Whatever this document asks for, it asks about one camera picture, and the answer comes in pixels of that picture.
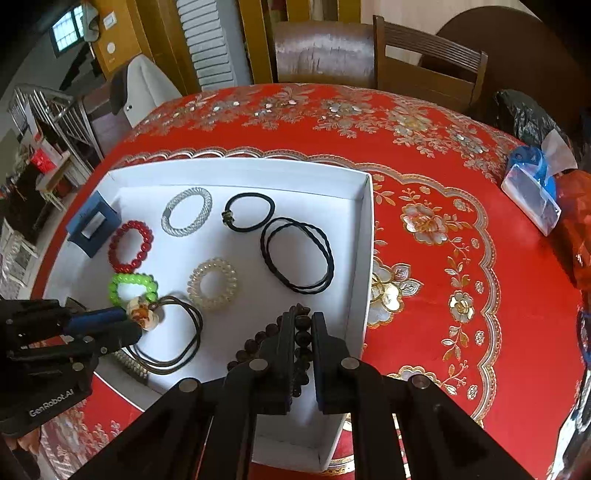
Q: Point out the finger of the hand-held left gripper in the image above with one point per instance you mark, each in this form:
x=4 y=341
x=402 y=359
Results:
x=97 y=318
x=120 y=334

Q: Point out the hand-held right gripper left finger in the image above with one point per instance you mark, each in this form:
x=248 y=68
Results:
x=281 y=360

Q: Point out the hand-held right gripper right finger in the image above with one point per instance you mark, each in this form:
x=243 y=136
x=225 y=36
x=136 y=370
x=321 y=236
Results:
x=325 y=369

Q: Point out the silver metal wristwatch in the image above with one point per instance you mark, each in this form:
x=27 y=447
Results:
x=134 y=369

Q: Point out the white rectangular tray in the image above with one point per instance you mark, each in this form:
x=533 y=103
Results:
x=323 y=230

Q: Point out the blue hair claw clip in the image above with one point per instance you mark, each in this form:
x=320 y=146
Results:
x=81 y=235

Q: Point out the red floral tablecloth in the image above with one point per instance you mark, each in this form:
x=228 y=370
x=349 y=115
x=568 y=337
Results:
x=438 y=323

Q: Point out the red box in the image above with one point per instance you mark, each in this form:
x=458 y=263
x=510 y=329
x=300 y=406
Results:
x=44 y=161

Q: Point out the metal rack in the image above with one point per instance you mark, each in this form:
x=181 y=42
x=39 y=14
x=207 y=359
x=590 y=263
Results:
x=60 y=120

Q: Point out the clear plastic bag blue item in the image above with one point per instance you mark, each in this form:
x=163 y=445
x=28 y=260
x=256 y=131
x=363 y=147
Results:
x=526 y=194

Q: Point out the window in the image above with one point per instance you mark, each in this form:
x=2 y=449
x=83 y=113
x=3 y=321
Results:
x=67 y=30

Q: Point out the orange plastic bag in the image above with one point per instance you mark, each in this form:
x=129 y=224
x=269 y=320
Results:
x=577 y=221

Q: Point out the wooden slatted chair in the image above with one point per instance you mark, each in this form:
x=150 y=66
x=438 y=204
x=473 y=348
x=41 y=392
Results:
x=429 y=92

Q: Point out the white ribbed shutter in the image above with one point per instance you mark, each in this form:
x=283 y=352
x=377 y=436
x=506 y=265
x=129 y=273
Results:
x=203 y=41

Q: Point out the upholstered wooden chair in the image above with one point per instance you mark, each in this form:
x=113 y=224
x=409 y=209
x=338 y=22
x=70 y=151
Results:
x=323 y=50

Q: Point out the black plastic bag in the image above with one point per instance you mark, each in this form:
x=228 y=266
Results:
x=521 y=115

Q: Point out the round brown table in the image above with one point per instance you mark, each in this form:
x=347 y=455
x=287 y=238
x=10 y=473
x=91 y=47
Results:
x=531 y=55

